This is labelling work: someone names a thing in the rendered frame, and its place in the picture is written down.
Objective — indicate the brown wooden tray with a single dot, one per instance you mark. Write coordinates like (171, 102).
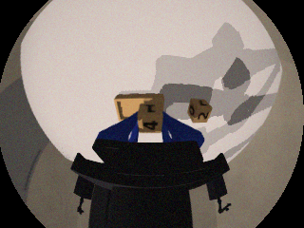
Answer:
(128, 104)

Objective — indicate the brown cube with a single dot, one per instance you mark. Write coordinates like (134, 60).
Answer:
(199, 111)
(150, 118)

